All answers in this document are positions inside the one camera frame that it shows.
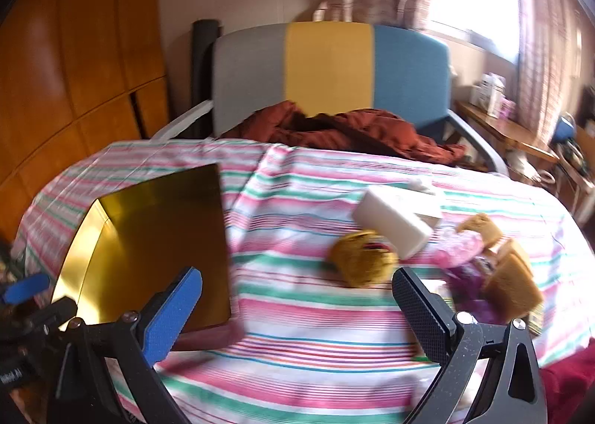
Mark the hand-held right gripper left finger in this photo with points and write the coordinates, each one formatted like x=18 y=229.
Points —
x=173 y=312

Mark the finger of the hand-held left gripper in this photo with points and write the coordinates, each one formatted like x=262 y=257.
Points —
x=25 y=289
x=44 y=314

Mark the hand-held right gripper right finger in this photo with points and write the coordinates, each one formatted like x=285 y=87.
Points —
x=420 y=317

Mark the purple snack packet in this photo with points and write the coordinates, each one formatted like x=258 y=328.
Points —
x=465 y=284
x=483 y=312

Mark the gold tin box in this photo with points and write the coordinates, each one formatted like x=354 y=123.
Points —
x=153 y=238

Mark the yellow knitted pouch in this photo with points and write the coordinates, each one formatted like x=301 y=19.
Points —
x=360 y=266

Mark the large yellow sponge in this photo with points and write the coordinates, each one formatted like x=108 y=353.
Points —
x=511 y=294

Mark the cream cardboard box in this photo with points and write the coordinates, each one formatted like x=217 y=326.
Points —
x=390 y=224

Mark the small yellow sponge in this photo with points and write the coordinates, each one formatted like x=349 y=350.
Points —
x=481 y=228

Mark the pink green striped tablecloth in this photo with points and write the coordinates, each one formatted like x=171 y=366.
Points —
x=302 y=312

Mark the dark red clothing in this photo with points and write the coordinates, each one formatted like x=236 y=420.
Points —
x=571 y=387

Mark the rust-red quilted garment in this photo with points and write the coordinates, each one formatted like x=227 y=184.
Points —
x=372 y=131

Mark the wooden side table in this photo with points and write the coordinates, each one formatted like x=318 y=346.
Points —
x=511 y=133

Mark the small pink box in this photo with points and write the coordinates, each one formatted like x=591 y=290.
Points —
x=507 y=109

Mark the blue round object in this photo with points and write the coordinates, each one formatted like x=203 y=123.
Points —
x=563 y=129

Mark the wooden wardrobe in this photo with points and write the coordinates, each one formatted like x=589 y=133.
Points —
x=69 y=56

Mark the white medicine box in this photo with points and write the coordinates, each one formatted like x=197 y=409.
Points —
x=493 y=91

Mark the black rolled mat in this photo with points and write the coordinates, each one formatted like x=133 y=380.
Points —
x=202 y=61

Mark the grey yellow blue armchair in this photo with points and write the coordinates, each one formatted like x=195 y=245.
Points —
x=325 y=66

